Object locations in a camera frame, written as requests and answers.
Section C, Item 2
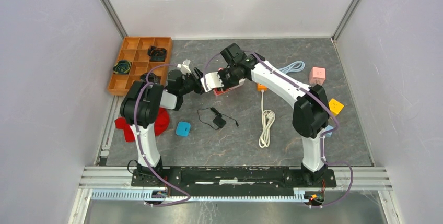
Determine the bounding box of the red cube socket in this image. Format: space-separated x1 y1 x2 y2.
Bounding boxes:
213 79 245 96

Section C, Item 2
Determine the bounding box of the yellow cube socket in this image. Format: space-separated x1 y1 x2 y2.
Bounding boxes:
329 98 344 116

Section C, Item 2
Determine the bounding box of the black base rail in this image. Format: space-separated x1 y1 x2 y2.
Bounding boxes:
128 166 337 197

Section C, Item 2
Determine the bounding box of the blue plug adapter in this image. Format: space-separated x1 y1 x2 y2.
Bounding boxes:
176 121 191 137

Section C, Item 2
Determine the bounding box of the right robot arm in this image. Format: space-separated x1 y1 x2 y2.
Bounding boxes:
219 43 330 186

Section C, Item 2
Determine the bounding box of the white cable duct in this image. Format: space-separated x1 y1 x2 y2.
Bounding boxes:
91 189 308 203

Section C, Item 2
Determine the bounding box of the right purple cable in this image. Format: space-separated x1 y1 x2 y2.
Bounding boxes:
202 51 354 209

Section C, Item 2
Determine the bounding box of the pink cube socket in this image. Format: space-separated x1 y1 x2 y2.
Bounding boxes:
309 67 326 85

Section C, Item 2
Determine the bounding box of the black green coiled item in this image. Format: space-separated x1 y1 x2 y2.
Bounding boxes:
112 60 132 75

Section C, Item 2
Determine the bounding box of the light blue power strip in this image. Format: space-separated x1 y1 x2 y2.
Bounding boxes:
321 125 334 137

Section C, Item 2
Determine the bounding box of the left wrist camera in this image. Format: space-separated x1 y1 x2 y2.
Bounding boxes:
180 59 192 75

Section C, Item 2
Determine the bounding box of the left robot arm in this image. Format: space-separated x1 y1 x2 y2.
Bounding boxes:
120 68 204 186

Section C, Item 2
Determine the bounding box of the black coiled item top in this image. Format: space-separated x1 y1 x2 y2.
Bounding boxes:
147 45 167 62

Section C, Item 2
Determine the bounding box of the wooden compartment tray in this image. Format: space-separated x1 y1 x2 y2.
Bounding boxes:
107 37 173 96

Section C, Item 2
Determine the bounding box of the orange power strip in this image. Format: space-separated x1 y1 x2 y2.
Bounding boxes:
257 84 267 92

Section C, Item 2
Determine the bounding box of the red cloth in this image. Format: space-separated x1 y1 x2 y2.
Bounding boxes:
114 108 170 142

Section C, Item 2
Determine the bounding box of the white power cord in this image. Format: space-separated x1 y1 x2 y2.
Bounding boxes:
258 91 276 149

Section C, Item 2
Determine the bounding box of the light blue cord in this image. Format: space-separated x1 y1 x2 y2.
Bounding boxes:
276 60 306 75

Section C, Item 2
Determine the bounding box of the black coiled item bottom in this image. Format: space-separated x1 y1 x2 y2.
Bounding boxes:
140 73 161 84

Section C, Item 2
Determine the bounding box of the black charger with cable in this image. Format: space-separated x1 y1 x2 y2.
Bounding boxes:
197 107 239 130

